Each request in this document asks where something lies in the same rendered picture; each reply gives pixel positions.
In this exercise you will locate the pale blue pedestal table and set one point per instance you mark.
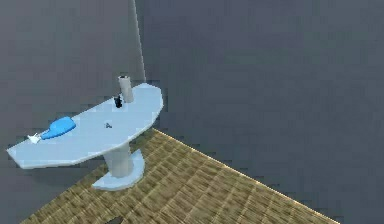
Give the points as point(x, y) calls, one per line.
point(133, 115)

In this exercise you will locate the grey paper roll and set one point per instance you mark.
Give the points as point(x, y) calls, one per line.
point(126, 89)

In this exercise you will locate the small black object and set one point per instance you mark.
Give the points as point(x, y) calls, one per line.
point(118, 101)

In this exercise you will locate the blue spray bottle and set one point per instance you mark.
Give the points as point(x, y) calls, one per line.
point(60, 128)

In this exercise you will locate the tiny grey object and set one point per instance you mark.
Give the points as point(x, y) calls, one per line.
point(108, 125)

